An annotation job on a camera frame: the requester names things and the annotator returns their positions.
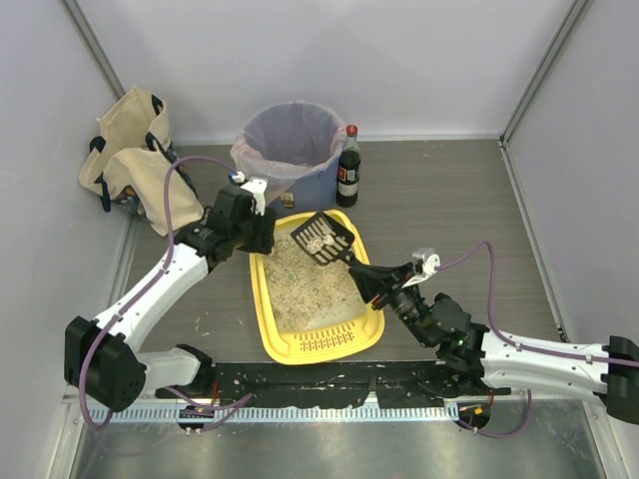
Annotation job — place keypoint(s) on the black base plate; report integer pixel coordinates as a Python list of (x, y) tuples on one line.
[(335, 385)]

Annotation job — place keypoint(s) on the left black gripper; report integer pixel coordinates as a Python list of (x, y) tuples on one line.
[(263, 234)]

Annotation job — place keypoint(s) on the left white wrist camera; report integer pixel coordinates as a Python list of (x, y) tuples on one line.
[(257, 187)]

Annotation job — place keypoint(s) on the cat litter pellets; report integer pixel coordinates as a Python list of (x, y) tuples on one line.
[(306, 296)]

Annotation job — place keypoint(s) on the beige canvas tote bag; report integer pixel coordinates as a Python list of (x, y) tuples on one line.
[(128, 162)]

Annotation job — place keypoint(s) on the black litter scoop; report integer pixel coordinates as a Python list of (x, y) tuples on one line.
[(319, 225)]

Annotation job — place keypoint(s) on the slotted cable duct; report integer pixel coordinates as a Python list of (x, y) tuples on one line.
[(170, 412)]

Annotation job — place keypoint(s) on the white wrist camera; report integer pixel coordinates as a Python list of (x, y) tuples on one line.
[(425, 262), (257, 187)]

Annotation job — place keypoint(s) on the pink bin liner bag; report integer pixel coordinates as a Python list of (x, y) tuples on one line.
[(259, 159)]

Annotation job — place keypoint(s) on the dark soda bottle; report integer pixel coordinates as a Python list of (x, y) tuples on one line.
[(348, 170)]

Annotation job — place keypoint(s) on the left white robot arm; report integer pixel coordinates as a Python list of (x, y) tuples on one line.
[(102, 355)]

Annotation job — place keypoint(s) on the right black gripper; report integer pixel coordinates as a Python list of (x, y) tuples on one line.
[(384, 285)]

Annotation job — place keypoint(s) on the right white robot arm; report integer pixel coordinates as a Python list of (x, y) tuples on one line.
[(601, 373)]

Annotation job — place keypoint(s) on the litter clumps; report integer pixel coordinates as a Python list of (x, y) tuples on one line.
[(316, 244)]

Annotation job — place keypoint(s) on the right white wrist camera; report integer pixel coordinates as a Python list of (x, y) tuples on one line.
[(425, 262)]

